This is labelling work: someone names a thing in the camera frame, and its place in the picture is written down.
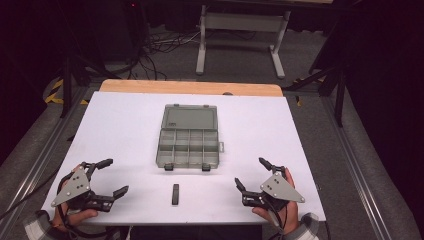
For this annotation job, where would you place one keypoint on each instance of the black tripod stand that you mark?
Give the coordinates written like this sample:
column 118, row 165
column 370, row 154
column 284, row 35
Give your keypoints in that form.
column 68, row 83
column 339, row 100

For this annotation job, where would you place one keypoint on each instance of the yellow black hazard tape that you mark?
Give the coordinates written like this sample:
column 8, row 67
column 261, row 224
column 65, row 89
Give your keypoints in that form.
column 53, row 95

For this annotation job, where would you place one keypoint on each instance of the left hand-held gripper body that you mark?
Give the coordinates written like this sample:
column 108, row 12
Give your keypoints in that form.
column 75, row 186

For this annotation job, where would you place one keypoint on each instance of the clear grey compartment box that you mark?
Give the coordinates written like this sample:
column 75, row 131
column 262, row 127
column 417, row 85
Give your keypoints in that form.
column 188, row 138

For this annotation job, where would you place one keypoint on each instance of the person's left hand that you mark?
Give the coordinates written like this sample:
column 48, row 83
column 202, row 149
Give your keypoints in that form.
column 75, row 218

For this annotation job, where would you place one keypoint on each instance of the grey metal stand frame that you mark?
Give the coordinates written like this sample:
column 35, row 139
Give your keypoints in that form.
column 243, row 21

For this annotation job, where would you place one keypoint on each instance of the person's right hand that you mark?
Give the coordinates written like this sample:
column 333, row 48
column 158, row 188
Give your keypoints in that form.
column 293, row 215

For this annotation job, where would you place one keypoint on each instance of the aluminium floor rail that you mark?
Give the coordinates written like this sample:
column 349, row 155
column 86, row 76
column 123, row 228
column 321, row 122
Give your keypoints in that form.
column 356, row 176
column 40, row 163

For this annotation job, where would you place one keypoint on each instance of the small black rectangular block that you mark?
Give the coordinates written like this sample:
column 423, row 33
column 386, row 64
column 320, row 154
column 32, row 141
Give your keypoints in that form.
column 175, row 194

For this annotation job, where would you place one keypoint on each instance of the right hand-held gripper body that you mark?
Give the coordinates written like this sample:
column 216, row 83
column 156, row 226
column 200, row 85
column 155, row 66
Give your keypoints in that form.
column 280, row 190

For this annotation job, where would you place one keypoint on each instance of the white table cover sheet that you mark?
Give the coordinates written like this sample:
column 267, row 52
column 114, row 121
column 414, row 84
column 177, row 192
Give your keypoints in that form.
column 126, row 133

